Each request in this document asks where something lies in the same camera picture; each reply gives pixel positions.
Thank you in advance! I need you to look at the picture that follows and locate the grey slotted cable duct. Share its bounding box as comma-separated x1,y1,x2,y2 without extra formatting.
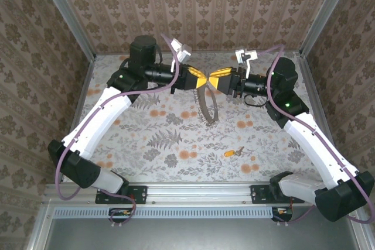
53,206,275,219

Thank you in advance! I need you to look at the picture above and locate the aluminium side rail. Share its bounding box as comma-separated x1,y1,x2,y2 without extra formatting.
295,52,360,192
55,53,97,186

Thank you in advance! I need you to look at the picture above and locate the aluminium frame post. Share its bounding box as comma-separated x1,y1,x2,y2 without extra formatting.
298,0,357,59
33,0,97,61

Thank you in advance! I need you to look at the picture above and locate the grey metal sheet panel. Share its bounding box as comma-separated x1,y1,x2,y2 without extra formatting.
43,206,364,250

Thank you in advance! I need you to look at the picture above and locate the black controller board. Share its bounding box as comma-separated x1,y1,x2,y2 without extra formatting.
271,206,294,222
108,207,133,224

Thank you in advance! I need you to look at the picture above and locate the key with amber cap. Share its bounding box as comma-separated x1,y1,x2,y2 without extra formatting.
223,146,245,159

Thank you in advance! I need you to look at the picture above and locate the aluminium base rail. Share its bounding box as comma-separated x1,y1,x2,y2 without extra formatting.
42,181,360,206

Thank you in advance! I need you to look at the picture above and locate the grey coil wristband keyring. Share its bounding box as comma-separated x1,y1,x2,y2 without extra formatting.
195,84,220,126

